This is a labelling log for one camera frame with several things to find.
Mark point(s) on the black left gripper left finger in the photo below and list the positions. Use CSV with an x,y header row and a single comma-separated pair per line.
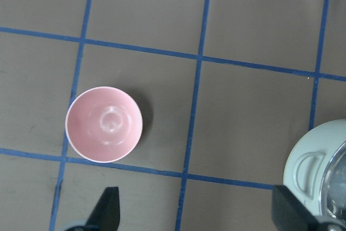
x,y
105,215

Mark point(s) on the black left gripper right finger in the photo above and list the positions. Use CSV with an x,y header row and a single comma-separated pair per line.
x,y
288,213

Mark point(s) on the pale green electric pot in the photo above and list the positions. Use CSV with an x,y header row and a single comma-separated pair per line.
x,y
315,170

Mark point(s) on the pink bowl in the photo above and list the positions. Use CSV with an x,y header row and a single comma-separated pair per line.
x,y
103,124

